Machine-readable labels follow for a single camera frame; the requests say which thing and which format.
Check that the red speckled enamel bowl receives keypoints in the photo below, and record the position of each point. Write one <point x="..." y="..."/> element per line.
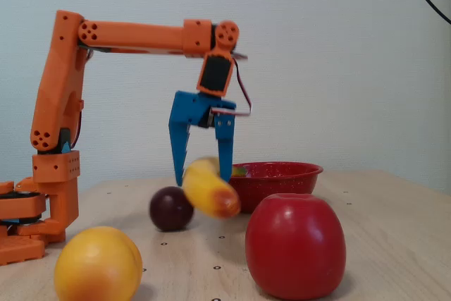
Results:
<point x="282" y="181"/>

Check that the red toy apple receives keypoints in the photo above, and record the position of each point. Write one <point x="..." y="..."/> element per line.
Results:
<point x="296" y="248"/>

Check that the dark purple toy plum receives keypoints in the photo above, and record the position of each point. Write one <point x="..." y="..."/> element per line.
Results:
<point x="169" y="211"/>

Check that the yellow toy banana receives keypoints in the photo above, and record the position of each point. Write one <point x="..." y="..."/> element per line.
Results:
<point x="206" y="188"/>

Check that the yellow orange toy peach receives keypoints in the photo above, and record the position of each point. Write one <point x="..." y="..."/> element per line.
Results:
<point x="97" y="265"/>

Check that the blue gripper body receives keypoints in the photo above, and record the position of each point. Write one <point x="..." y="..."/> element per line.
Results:
<point x="192" y="108"/>

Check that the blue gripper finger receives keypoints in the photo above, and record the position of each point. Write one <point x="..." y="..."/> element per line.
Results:
<point x="179" y="153"/>
<point x="225" y="146"/>

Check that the orange robot base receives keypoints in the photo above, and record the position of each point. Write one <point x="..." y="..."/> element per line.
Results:
<point x="21" y="248"/>

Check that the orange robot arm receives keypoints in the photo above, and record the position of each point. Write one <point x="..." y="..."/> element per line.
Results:
<point x="60" y="86"/>

